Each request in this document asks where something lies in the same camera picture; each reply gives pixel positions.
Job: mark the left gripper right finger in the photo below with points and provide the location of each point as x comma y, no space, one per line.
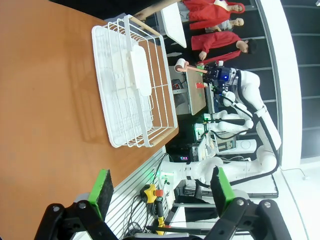
222,192

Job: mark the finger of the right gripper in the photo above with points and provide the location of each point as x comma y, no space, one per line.
205,79
200,66

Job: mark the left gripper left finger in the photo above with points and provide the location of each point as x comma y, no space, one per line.
100,190

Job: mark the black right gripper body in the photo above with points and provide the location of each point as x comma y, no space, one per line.
213,73

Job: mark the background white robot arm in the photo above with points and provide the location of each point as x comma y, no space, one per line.
232,126

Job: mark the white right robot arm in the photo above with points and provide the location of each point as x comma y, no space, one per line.
265,125

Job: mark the person's right hand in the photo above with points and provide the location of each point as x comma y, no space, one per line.
141,15

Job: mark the red cup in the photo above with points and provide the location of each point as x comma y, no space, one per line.
200,85

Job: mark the brown background table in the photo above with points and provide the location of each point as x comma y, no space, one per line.
197,102

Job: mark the bystander red jacket black cap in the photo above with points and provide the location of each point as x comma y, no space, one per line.
217,42

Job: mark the small display screen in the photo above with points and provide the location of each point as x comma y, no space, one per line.
226,145

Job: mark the white side table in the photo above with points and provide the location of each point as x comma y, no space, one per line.
175,25

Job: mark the yellow emergency stop button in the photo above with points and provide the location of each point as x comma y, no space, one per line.
150,192

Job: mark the white round device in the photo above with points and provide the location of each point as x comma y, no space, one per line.
246,146

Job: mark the bystander in red hoodie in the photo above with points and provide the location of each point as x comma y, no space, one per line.
207,12

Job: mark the bystander in grey top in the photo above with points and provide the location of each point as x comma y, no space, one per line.
236,23

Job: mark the white plastic utensil caddy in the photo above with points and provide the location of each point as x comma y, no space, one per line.
140,70

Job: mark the white plastic drip tray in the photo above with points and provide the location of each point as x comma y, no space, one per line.
117,105

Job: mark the person's black shirt torso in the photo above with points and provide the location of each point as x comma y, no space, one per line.
112,7

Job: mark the slotted aluminium table rail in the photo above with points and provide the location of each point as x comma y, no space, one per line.
135,180

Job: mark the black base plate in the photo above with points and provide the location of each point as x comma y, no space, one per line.
262,192

